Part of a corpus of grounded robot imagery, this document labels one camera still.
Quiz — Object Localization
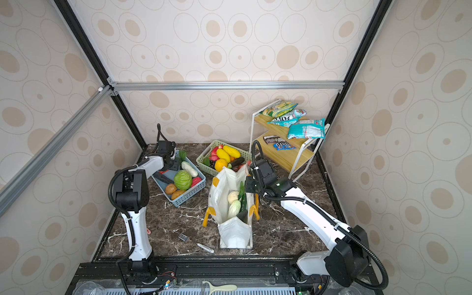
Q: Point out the green cucumber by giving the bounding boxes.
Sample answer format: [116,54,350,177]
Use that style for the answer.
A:
[238,193,248,223]

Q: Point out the blue plastic vegetable basket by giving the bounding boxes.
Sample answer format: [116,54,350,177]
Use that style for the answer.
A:
[151,150,206,208]

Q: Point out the white radish with leaves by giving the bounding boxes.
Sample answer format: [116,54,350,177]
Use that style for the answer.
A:
[227,181,245,219]

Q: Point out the white grocery bag yellow handles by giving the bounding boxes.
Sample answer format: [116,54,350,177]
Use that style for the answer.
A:
[203,164,259,249]

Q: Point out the red chili pepper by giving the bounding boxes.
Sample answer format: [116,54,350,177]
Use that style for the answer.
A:
[191,177,202,188]

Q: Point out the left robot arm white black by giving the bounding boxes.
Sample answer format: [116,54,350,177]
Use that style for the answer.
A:
[108,124,176,277]

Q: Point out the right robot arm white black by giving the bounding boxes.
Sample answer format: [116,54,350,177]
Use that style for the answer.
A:
[245,140,389,295]

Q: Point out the teal m&m snack bag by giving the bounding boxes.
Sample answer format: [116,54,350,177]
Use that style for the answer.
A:
[269,109,307,127]

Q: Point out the teal snack bag front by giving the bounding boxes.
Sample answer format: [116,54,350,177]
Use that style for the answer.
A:
[287,119,326,139]

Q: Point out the green yellow snack bag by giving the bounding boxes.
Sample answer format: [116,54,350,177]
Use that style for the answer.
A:
[262,101,298,118]

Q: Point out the dark eggplant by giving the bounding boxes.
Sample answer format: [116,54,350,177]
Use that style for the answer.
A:
[230,157,245,167]

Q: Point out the green cabbage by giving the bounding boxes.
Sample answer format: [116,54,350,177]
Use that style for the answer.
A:
[173,170,193,191]

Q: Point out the brown potato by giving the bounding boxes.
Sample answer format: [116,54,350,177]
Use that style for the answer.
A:
[165,183,177,195]

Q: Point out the yellow mango back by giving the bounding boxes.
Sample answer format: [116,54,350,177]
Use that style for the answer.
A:
[223,145,241,159]

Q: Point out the yellow mango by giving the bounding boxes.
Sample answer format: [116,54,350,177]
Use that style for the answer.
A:
[223,145,241,159]
[218,149,231,163]

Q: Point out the green plastic fruit basket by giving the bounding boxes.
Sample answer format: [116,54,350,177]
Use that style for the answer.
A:
[197,140,252,176]

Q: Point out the dark chocolate bar packet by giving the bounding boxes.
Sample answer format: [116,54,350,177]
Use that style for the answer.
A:
[263,135,285,144]

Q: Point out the wrinkled yellow orange fruit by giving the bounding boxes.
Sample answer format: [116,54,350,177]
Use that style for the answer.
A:
[215,159,229,172]

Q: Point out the yellow mango front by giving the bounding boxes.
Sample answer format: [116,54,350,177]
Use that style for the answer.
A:
[218,149,231,163]

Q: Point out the pink dragon fruit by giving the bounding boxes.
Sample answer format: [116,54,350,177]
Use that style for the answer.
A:
[209,146,219,162]

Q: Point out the white plastic knife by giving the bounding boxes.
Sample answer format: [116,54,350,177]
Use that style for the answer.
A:
[196,243,215,254]

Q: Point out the metal fork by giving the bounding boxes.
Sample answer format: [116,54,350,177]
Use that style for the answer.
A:
[178,234,189,242]

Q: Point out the cream plastic spatula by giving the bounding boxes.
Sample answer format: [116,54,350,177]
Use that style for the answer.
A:
[201,281,238,295]

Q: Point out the silver aluminium side bar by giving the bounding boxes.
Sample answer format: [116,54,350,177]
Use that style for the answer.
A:
[1,86,112,215]

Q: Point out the wooden shelf white frame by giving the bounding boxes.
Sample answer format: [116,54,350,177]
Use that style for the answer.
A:
[250,100,323,181]

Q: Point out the silver aluminium frame bar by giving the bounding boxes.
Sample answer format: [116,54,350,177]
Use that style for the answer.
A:
[111,81,345,91]

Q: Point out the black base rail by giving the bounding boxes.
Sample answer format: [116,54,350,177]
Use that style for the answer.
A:
[66,256,373,295]

